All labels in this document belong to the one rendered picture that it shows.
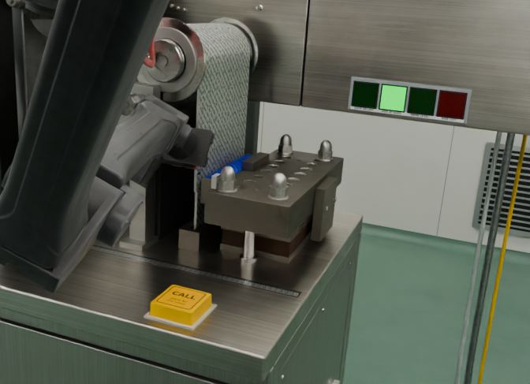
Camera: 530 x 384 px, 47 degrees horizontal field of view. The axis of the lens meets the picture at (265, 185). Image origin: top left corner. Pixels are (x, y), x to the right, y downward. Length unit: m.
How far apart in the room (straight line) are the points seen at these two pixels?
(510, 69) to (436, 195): 2.52
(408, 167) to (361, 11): 2.50
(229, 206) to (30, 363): 0.43
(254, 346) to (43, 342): 0.39
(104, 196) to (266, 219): 0.55
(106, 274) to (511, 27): 0.89
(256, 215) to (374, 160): 2.76
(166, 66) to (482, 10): 0.63
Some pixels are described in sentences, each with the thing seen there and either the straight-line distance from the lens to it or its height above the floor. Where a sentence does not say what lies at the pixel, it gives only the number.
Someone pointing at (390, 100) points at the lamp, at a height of 1.18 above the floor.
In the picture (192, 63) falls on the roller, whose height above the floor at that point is 1.25.
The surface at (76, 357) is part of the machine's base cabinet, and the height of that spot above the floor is 0.79.
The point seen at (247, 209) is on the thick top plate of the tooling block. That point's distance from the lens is 1.06.
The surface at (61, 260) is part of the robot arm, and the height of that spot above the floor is 1.16.
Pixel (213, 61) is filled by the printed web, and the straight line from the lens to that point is 1.14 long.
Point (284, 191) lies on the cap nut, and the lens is 1.06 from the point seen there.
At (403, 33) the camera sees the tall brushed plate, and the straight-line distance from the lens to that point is 1.32.
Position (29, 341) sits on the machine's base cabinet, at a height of 0.79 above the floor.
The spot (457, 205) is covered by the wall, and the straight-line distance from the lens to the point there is 3.79.
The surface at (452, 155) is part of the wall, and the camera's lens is 3.72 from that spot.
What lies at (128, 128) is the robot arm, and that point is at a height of 1.21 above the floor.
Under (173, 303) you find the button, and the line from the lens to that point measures 0.93.
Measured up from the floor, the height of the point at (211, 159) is 1.06.
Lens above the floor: 1.36
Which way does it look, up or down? 17 degrees down
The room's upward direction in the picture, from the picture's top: 4 degrees clockwise
